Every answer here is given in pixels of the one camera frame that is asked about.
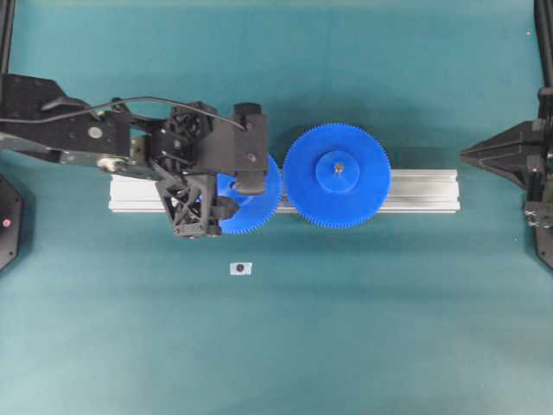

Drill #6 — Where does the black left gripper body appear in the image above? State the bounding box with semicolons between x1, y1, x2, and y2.
147;101;222;239

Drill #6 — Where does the black frame post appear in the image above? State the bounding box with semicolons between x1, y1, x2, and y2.
534;0;552;87
0;0;16;75

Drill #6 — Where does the aluminium extrusion rail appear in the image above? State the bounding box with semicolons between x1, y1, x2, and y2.
108;169;461;215

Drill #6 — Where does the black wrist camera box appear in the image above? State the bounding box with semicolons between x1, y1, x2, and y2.
234;103;269;195

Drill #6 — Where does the black camera cable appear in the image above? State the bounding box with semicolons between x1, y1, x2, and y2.
8;95;245;131

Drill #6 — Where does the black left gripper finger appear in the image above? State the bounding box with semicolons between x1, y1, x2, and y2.
214;196;238;220

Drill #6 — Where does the small blue gear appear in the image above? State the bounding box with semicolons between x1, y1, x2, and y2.
217;156;282;234

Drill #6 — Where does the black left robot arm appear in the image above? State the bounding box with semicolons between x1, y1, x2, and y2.
1;74;239;239

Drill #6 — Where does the black right frame post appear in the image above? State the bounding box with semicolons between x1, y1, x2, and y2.
534;0;552;87

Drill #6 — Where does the large blue gear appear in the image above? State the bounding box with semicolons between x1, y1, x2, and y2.
283;123;391;229

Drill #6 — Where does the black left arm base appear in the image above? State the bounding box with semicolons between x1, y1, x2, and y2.
0;176;23;270

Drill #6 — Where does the black left frame post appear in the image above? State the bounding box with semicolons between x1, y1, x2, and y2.
0;0;16;75

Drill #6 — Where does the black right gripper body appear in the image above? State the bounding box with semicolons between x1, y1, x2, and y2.
524;86;552;270

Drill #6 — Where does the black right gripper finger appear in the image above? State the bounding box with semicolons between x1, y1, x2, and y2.
461;121;540;161
462;159;540;188

